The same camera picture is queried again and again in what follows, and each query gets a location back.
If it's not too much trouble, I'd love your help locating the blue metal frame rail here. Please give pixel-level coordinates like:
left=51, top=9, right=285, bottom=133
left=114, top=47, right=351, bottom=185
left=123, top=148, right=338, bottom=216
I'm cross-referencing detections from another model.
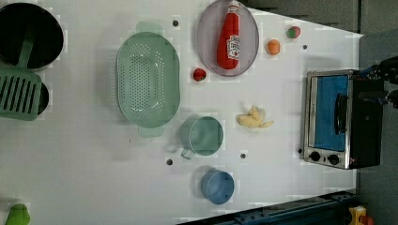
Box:
left=178, top=191, right=359, bottom=225

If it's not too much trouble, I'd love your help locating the plush peeled banana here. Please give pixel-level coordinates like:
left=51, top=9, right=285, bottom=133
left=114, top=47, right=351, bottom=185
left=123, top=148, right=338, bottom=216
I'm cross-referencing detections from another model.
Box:
left=237, top=105, right=274, bottom=128

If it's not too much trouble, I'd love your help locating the grey round plate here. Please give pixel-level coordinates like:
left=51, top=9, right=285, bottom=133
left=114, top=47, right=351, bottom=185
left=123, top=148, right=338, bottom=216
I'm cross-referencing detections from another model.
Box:
left=196, top=0, right=259, bottom=76

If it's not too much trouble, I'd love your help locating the yellow red emergency button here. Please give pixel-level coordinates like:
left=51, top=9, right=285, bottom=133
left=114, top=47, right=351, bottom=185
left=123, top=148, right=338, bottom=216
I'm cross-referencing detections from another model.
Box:
left=349, top=206, right=375, bottom=225

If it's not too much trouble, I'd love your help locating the green mug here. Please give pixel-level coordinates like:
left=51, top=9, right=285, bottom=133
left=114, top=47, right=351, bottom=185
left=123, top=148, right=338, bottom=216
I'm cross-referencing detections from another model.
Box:
left=180, top=115, right=223, bottom=159

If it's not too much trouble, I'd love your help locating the green slotted spatula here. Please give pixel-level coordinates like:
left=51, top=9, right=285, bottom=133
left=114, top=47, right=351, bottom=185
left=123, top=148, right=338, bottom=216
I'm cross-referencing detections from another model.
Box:
left=0, top=37, right=42, bottom=121

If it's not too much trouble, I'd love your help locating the small red toy strawberry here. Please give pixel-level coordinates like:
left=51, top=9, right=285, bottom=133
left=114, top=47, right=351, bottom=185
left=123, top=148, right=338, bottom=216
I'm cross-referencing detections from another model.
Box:
left=192, top=67, right=207, bottom=82

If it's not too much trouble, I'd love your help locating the orange toy fruit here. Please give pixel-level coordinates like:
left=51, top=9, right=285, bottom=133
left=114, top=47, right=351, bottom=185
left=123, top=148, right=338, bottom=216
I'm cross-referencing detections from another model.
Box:
left=267, top=39, right=281, bottom=55

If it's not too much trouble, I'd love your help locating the large black pot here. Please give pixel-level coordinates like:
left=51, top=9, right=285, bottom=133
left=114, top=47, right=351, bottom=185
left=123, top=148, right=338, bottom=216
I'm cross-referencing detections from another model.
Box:
left=0, top=3, right=64, bottom=69

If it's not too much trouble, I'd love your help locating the green oval colander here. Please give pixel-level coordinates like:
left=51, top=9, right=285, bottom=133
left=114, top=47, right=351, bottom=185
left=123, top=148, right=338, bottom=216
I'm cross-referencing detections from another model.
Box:
left=115, top=22, right=180, bottom=138

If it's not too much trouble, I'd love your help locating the silver black toaster oven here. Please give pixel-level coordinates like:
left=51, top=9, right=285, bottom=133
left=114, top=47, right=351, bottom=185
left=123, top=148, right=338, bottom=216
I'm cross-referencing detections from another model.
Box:
left=303, top=69, right=384, bottom=170

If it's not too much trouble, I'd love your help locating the red plush ketchup bottle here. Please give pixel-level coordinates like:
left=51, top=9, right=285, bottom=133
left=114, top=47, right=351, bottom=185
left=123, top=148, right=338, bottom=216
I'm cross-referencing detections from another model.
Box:
left=217, top=0, right=240, bottom=69

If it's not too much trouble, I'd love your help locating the red green toy strawberry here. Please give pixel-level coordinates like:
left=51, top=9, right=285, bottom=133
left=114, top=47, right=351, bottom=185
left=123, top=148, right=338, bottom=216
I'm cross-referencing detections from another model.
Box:
left=286, top=26, right=301, bottom=39

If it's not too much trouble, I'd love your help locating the small black pot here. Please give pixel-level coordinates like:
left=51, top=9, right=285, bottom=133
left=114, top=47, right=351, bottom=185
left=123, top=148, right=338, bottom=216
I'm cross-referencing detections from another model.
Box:
left=38, top=84, right=49, bottom=114

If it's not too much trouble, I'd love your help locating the blue mug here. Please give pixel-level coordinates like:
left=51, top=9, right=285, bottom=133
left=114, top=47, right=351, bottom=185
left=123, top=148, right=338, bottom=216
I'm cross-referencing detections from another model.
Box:
left=200, top=169, right=235, bottom=205

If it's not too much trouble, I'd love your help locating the lime green object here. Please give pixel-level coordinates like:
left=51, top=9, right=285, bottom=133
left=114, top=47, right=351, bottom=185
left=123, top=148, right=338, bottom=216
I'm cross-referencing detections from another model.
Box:
left=5, top=203, right=31, bottom=225

